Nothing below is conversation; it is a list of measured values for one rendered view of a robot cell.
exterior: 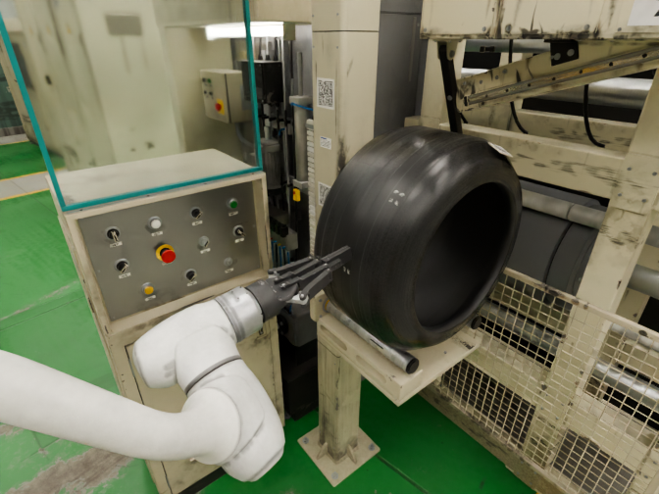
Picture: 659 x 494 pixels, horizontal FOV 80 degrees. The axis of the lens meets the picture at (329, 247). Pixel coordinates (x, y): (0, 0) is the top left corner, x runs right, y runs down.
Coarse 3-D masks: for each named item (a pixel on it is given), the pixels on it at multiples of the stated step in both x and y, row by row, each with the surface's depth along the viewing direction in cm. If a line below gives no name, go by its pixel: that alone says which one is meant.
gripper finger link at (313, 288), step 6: (330, 270) 78; (318, 276) 76; (324, 276) 76; (312, 282) 75; (318, 282) 75; (324, 282) 77; (306, 288) 74; (312, 288) 74; (318, 288) 76; (300, 294) 72; (306, 294) 72; (312, 294) 74; (306, 306) 73
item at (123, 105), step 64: (0, 0) 76; (64, 0) 81; (128, 0) 88; (192, 0) 96; (64, 64) 85; (128, 64) 92; (192, 64) 101; (64, 128) 89; (128, 128) 98; (192, 128) 107; (256, 128) 118; (64, 192) 94; (128, 192) 103
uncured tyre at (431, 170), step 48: (384, 144) 90; (432, 144) 84; (480, 144) 86; (336, 192) 90; (384, 192) 81; (432, 192) 78; (480, 192) 115; (336, 240) 88; (384, 240) 79; (432, 240) 129; (480, 240) 120; (336, 288) 93; (384, 288) 81; (432, 288) 124; (480, 288) 110; (384, 336) 91; (432, 336) 98
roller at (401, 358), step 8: (328, 304) 122; (336, 312) 118; (344, 320) 116; (352, 328) 114; (360, 328) 111; (360, 336) 112; (368, 336) 109; (376, 344) 107; (384, 344) 105; (384, 352) 104; (392, 352) 103; (400, 352) 102; (408, 352) 102; (392, 360) 103; (400, 360) 101; (408, 360) 100; (416, 360) 100; (400, 368) 102; (408, 368) 99; (416, 368) 101
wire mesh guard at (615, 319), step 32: (544, 288) 115; (576, 320) 111; (608, 320) 104; (480, 384) 147; (608, 384) 110; (480, 416) 152; (512, 416) 140; (544, 416) 129; (512, 448) 143; (640, 480) 110
